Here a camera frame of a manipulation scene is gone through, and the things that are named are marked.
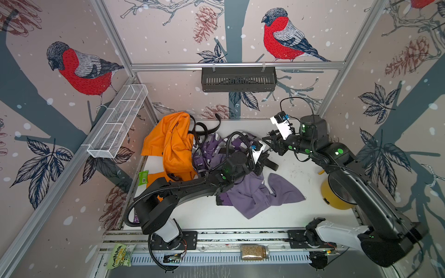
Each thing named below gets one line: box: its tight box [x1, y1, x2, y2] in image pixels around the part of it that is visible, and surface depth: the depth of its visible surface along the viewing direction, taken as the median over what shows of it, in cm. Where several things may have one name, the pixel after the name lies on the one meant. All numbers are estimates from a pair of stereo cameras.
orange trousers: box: [140, 111, 197, 189], surface depth 97 cm
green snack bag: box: [106, 243, 137, 270], surface depth 71 cm
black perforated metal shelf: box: [201, 67, 278, 93], surface depth 97 cm
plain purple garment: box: [225, 172, 306, 220], surface depth 84 cm
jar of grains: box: [240, 244, 270, 261], surface depth 68 cm
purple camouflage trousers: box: [191, 131, 260, 177], surface depth 100 cm
